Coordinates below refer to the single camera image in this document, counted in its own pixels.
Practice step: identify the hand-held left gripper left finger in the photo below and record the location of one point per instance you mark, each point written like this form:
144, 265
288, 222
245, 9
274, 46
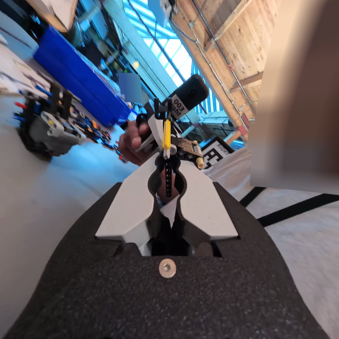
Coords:
127, 209

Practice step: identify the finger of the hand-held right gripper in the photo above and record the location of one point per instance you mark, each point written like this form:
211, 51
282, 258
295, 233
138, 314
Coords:
157, 131

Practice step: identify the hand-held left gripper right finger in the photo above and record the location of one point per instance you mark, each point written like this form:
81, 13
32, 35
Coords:
206, 209

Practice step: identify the lego beam assembly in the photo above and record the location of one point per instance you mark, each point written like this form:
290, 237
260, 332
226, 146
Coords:
167, 132

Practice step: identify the pile of blue black lego pieces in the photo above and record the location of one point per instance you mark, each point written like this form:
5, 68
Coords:
92, 127

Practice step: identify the grey black lego vehicle model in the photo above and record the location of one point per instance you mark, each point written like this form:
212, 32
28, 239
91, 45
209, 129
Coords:
50, 127

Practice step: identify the lego instruction booklet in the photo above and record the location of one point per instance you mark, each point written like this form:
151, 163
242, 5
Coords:
18, 71

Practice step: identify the person's right hand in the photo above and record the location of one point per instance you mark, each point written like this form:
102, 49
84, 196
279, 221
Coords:
131, 148

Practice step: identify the black white fiducial marker board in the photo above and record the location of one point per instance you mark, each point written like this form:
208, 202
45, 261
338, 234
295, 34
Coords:
214, 156

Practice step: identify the white ceiling device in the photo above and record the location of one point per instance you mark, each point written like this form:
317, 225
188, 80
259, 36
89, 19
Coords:
159, 10

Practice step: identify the blue plastic bin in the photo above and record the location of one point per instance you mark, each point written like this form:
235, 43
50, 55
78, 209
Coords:
76, 71

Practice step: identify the cardboard box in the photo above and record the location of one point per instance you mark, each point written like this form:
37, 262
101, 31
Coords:
61, 13

